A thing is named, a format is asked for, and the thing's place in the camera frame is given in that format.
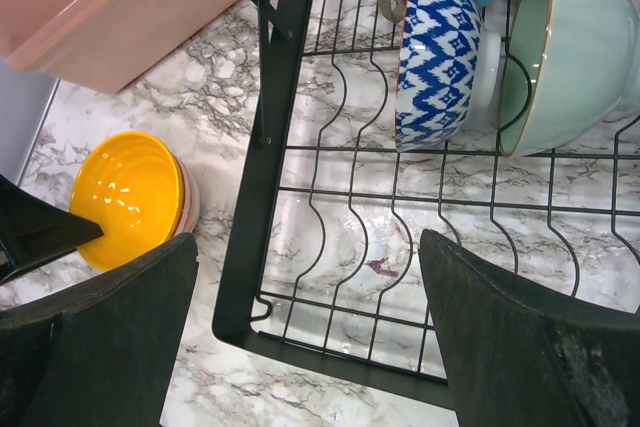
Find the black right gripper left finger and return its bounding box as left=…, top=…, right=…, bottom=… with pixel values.
left=1, top=233, right=198, bottom=426

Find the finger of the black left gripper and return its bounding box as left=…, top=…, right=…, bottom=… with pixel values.
left=1, top=177, right=103, bottom=283

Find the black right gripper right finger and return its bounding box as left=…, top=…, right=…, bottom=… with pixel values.
left=419, top=229, right=639, bottom=426

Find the yellow bowl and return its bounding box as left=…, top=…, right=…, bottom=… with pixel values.
left=70, top=131, right=201, bottom=271

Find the blue patterned bowl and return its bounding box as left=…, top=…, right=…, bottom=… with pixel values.
left=395, top=0, right=502, bottom=152

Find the mint green bowl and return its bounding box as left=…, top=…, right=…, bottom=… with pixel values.
left=500, top=0, right=639, bottom=157

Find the pink plastic storage box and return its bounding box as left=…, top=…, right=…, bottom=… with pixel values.
left=1, top=0, right=238, bottom=94

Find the black wire dish rack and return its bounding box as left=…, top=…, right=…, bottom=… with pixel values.
left=212, top=0, right=639, bottom=407

